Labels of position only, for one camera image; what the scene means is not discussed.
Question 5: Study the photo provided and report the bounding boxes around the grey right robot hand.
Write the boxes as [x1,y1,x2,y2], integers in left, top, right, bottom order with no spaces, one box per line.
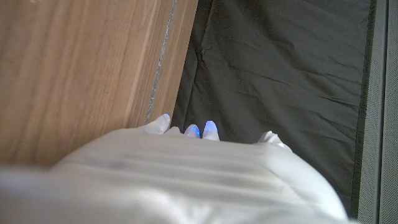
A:
[0,113,358,224]

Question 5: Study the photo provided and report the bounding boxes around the black backdrop cloth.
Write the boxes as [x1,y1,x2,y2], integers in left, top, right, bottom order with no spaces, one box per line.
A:
[170,0,377,218]

